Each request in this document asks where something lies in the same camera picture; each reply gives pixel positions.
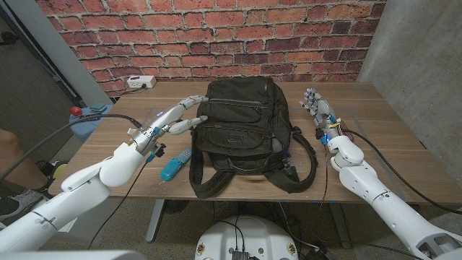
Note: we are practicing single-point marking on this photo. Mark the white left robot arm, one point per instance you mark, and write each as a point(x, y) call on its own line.
point(83, 187)

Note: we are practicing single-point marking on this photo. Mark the black handheld device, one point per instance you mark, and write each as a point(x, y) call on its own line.
point(84, 117)

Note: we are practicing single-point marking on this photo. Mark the white robot body rim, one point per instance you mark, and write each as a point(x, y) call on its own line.
point(72, 255)

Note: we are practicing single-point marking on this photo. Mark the grey sneaker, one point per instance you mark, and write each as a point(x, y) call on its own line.
point(16, 204)

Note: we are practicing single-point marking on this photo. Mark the black backpack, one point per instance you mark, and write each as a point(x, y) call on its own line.
point(242, 122)

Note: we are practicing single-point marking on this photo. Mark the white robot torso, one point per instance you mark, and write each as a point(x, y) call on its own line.
point(245, 238)

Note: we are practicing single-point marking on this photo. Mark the blue round stool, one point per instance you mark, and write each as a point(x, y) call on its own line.
point(84, 130)

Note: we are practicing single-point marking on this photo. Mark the grey table leg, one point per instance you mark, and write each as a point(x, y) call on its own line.
point(340, 224)
point(155, 220)

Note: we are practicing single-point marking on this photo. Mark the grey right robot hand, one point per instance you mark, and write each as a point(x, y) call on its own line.
point(323, 110)

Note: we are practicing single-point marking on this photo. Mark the person's bare leg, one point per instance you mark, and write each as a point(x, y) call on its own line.
point(14, 159)

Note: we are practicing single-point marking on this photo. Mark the white power strip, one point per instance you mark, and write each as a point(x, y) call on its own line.
point(140, 81)

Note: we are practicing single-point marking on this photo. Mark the black floor fan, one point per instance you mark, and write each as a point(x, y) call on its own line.
point(176, 206)

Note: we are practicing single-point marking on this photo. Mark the teal small box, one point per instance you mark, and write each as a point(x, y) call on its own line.
point(97, 107)

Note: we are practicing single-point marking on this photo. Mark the red ball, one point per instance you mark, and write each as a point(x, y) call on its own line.
point(75, 111)

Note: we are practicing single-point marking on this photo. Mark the printed brick backdrop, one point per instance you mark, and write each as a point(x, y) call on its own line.
point(216, 36)

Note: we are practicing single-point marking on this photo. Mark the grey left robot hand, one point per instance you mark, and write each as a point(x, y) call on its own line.
point(162, 121)

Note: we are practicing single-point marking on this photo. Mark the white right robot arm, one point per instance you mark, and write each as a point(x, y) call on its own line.
point(382, 202)

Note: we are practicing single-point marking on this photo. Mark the yellow and black object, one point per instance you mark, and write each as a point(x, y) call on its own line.
point(60, 169)

